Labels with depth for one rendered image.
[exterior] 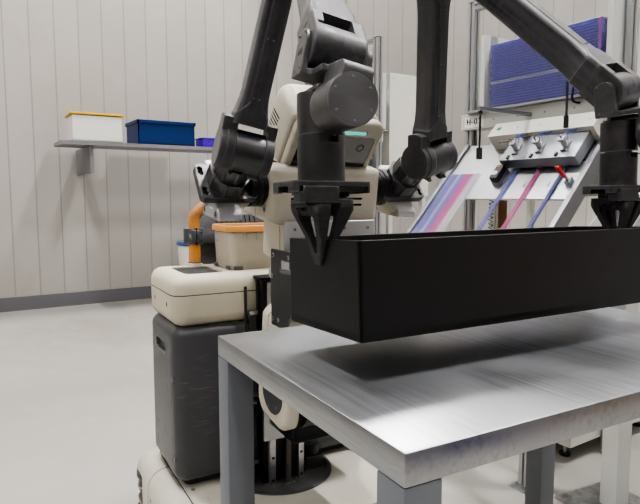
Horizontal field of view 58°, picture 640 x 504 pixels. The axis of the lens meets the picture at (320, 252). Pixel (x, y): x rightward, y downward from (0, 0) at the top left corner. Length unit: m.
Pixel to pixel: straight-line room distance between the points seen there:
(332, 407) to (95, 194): 5.29
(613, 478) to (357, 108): 1.75
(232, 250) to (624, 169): 0.91
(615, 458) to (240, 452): 1.48
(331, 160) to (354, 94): 0.09
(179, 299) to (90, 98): 4.53
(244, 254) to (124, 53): 4.62
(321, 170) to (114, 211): 5.20
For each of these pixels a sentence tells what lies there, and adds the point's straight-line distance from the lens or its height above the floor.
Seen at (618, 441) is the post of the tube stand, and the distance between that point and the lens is 2.13.
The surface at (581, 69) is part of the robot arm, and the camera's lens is 1.08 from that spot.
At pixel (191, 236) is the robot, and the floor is 0.89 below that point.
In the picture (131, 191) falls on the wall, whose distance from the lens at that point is 5.86.
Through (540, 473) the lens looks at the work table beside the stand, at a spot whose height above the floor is 0.45.
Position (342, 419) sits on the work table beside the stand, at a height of 0.79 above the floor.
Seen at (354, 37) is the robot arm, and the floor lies 1.19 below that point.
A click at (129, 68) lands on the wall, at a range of 5.99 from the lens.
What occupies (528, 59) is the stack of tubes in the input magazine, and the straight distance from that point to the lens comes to 2.67.
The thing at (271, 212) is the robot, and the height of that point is 0.97.
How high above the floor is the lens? 1.00
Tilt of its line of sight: 6 degrees down
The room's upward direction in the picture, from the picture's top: straight up
